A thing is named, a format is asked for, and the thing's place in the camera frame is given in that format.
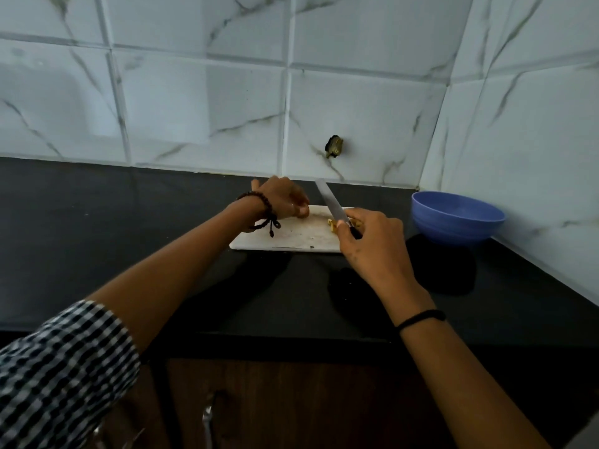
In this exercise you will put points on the person's left hand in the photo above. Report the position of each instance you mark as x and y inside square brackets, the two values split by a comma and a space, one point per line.
[283, 196]

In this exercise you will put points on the person's right hand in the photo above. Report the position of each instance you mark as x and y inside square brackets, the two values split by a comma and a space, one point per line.
[374, 254]

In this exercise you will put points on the brown potato piece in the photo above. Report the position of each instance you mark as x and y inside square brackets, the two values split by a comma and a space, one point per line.
[358, 223]

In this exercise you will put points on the white cutting board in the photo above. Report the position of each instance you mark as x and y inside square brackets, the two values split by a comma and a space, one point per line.
[290, 236]

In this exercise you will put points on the steel kitchen knife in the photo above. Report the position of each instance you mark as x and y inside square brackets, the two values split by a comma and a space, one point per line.
[332, 203]

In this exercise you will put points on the pale potato piece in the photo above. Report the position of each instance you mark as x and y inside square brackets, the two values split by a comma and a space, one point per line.
[332, 224]

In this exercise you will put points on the blue plastic bowl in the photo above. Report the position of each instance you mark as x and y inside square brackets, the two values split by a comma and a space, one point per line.
[456, 219]

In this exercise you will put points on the person's right forearm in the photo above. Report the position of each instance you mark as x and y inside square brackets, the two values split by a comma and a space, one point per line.
[468, 388]

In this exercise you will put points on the person's left forearm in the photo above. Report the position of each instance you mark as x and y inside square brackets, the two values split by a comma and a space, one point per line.
[173, 275]

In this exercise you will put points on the black wristband with charm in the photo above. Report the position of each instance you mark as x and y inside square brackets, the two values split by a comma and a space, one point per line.
[421, 317]

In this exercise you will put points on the black white checkered shirt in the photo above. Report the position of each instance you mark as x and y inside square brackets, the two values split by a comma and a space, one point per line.
[61, 374]

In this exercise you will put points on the brown wall pipe stub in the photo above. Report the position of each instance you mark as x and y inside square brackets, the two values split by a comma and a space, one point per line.
[334, 146]

